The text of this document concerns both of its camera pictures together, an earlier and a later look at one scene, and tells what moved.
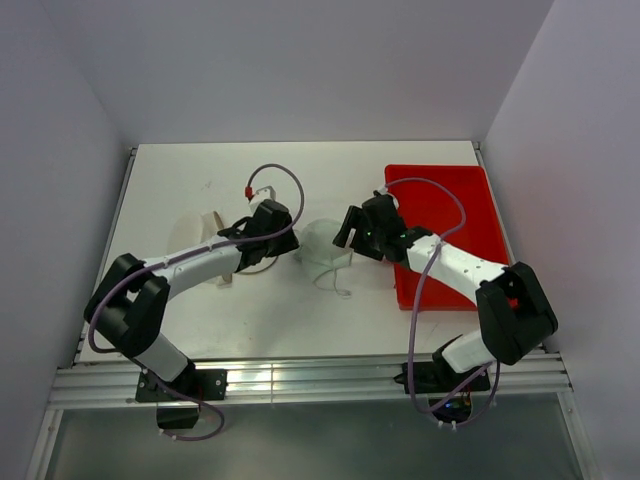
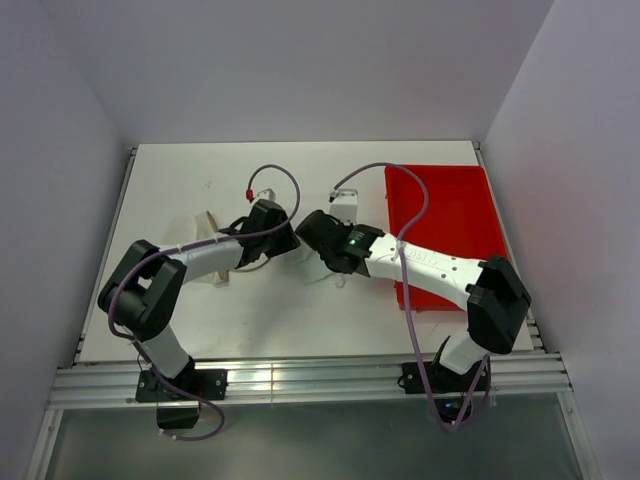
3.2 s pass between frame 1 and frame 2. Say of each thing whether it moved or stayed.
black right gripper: moved
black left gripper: stayed
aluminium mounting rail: stayed
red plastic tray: stayed
